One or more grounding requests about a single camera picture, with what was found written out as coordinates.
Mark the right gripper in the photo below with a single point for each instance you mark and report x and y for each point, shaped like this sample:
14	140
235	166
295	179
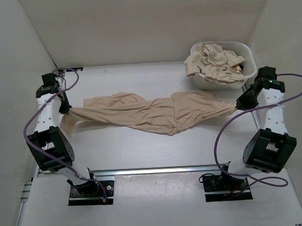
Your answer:
242	104

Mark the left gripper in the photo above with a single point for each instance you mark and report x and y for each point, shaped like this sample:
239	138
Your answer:
65	108

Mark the beige trousers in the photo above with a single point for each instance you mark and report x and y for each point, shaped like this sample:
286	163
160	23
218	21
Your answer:
169	116

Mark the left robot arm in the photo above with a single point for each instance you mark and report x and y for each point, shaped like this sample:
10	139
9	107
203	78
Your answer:
82	178

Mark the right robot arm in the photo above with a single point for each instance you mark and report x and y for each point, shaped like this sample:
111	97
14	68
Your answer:
271	147

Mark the blue label sticker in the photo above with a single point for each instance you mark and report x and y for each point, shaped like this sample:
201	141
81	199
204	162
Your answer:
78	69

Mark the white plastic laundry basket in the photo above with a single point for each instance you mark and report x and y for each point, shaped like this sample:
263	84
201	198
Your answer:
249	68

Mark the beige clothes pile in basket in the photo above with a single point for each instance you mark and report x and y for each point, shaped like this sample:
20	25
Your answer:
215	63

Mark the right aluminium rail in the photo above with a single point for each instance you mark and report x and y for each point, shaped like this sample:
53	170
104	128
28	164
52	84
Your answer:
253	112

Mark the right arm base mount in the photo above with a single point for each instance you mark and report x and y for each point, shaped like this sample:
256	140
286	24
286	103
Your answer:
219	188

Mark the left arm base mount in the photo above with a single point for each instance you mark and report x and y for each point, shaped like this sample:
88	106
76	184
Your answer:
94	197

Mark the front aluminium rail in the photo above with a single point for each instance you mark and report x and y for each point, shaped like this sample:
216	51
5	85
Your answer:
159	170

